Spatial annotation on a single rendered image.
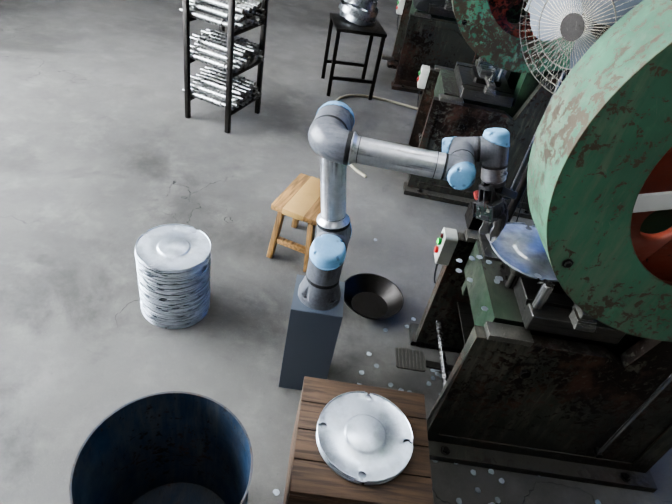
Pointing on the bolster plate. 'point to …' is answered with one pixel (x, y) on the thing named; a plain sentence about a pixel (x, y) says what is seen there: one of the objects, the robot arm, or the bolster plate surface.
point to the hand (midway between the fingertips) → (492, 237)
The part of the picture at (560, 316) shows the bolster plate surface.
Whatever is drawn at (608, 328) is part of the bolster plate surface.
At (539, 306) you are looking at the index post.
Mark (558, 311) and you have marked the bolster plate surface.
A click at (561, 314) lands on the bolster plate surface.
